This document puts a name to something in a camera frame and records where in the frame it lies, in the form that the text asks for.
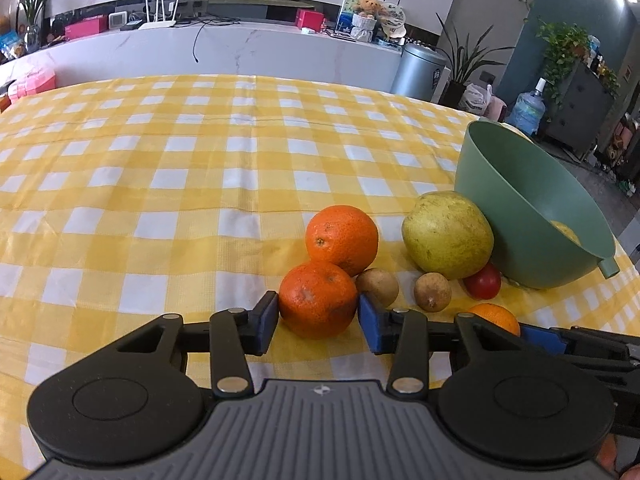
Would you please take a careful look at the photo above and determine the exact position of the dark grey drawer cabinet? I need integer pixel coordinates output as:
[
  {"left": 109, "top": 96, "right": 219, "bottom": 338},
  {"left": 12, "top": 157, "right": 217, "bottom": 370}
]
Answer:
[{"left": 541, "top": 61, "right": 614, "bottom": 157}]

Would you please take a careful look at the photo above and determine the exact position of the yellow pear in bowl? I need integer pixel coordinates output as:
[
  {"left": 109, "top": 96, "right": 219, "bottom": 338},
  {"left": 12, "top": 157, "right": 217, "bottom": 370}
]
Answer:
[{"left": 550, "top": 220, "right": 582, "bottom": 246}]

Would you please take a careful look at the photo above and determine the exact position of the orange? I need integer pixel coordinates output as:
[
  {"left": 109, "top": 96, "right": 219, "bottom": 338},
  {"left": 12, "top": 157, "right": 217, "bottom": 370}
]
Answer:
[
  {"left": 279, "top": 261, "right": 358, "bottom": 339},
  {"left": 305, "top": 205, "right": 378, "bottom": 276}
]

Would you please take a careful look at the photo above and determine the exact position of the large yellow-green pear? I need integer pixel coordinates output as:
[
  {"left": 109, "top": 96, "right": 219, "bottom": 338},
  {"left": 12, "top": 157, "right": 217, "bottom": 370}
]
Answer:
[{"left": 401, "top": 191, "right": 495, "bottom": 281}]

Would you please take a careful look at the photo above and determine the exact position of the blue water jug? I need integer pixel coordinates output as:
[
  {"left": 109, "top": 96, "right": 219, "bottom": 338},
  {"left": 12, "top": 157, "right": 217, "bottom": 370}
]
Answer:
[{"left": 506, "top": 78, "right": 547, "bottom": 136}]

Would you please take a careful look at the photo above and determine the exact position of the teddy bear toy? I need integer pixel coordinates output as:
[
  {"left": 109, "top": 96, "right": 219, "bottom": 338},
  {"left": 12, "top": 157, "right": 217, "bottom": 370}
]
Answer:
[{"left": 354, "top": 0, "right": 386, "bottom": 18}]

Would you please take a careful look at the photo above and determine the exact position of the pink box on counter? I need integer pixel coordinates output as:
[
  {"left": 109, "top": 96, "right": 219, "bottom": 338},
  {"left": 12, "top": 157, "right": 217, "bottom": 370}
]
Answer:
[{"left": 64, "top": 15, "right": 108, "bottom": 41}]

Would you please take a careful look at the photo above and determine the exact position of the red cherry tomato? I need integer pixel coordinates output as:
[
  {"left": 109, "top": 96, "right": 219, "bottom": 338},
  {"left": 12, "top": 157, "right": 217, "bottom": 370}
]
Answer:
[{"left": 463, "top": 263, "right": 501, "bottom": 300}]

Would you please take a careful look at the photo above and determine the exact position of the pink storage box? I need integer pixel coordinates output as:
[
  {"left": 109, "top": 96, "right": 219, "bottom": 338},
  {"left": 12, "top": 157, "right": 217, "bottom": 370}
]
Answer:
[{"left": 8, "top": 67, "right": 56, "bottom": 103}]

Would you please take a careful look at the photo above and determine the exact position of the trailing green ivy plant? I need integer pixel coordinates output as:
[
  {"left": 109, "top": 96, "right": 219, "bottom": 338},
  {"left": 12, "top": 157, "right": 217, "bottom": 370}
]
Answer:
[{"left": 537, "top": 20, "right": 589, "bottom": 105}]

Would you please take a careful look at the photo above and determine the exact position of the potted long-leaf plant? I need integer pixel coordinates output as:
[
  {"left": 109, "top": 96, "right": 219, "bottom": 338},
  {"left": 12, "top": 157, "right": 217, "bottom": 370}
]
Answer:
[{"left": 436, "top": 14, "right": 513, "bottom": 108}]

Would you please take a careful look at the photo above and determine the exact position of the grey metal trash bin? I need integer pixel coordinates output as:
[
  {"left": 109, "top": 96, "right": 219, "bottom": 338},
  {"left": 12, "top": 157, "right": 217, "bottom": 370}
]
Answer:
[{"left": 390, "top": 44, "right": 446, "bottom": 101}]

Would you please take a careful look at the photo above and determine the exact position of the green plastic bowl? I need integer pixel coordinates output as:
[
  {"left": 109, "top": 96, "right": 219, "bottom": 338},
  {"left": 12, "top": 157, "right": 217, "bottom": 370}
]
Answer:
[{"left": 454, "top": 119, "right": 620, "bottom": 289}]

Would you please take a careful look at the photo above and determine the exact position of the red box on counter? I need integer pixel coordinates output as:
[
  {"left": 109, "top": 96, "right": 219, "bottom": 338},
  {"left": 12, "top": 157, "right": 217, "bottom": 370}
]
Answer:
[{"left": 295, "top": 9, "right": 324, "bottom": 32}]

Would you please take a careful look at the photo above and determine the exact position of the white wifi router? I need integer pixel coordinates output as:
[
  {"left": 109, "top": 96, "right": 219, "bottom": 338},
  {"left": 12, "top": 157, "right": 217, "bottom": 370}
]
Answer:
[{"left": 140, "top": 0, "right": 180, "bottom": 29}]

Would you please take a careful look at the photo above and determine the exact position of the small orange tangerine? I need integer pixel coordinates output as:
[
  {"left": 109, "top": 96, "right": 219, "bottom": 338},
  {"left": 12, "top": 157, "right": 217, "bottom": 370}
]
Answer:
[{"left": 469, "top": 304, "right": 521, "bottom": 337}]

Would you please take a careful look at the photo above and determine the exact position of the white marble tv console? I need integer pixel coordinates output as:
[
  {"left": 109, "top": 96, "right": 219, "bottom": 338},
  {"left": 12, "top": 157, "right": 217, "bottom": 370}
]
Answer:
[{"left": 1, "top": 23, "right": 400, "bottom": 91}]

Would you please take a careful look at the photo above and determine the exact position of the yellow checkered tablecloth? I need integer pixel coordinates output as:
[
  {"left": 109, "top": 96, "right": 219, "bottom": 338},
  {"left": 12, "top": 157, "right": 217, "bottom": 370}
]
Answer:
[{"left": 1, "top": 75, "right": 639, "bottom": 479}]

